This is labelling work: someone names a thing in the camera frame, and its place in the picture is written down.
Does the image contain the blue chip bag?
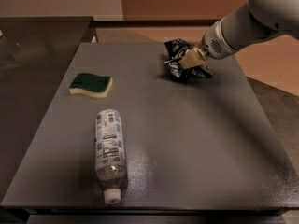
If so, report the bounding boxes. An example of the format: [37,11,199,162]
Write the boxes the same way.
[164,38,212,82]

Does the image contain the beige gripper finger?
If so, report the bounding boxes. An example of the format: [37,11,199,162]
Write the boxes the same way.
[179,47,206,69]

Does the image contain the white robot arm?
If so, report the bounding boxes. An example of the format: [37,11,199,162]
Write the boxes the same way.
[179,0,299,69]

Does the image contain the clear plastic water bottle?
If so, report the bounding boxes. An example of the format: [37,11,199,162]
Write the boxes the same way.
[95,109,127,204]

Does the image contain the green and yellow sponge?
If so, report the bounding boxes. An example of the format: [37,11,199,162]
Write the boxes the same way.
[69,73,113,98]

